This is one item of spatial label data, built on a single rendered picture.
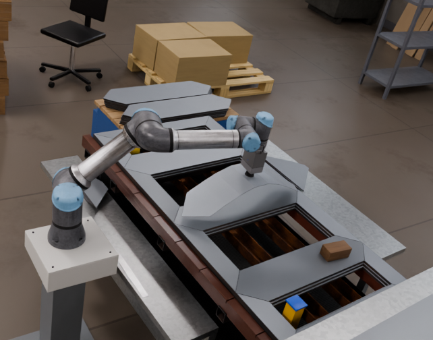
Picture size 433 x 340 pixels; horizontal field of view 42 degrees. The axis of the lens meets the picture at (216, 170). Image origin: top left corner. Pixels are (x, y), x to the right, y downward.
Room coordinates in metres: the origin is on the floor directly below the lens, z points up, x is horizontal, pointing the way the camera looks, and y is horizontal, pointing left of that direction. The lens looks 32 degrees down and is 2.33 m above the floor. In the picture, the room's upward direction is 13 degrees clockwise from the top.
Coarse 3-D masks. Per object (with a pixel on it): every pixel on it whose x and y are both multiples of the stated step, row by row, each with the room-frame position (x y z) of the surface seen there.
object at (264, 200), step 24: (120, 168) 2.26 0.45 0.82; (192, 168) 2.39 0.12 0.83; (144, 192) 2.09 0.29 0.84; (264, 192) 2.31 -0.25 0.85; (288, 192) 2.35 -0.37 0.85; (216, 216) 2.03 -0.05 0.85; (240, 216) 2.07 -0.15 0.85; (264, 216) 2.14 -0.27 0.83; (360, 264) 1.94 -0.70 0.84; (312, 288) 1.73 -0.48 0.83
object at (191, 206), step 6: (186, 198) 2.01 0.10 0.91; (192, 198) 2.01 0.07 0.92; (186, 204) 1.98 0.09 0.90; (192, 204) 1.98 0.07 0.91; (198, 204) 1.98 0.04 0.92; (186, 210) 1.95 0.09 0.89; (192, 210) 1.95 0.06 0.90; (198, 210) 1.94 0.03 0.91; (204, 210) 1.94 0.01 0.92; (192, 216) 1.92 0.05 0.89; (198, 216) 1.92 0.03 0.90; (204, 216) 1.92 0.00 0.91
